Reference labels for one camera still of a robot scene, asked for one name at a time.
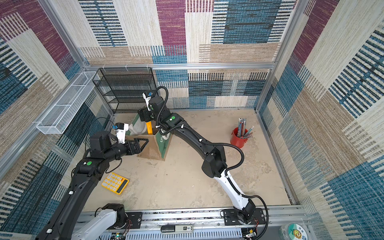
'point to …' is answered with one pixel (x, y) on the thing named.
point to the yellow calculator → (115, 183)
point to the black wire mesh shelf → (127, 87)
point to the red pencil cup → (236, 141)
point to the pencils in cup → (242, 126)
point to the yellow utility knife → (149, 128)
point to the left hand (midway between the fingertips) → (142, 140)
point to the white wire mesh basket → (58, 118)
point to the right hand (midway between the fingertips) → (147, 109)
